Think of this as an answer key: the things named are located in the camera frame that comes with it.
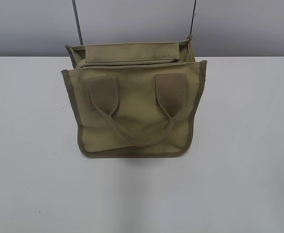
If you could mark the khaki yellow canvas bag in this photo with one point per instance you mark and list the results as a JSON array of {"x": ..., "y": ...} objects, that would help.
[{"x": 135, "y": 100}]

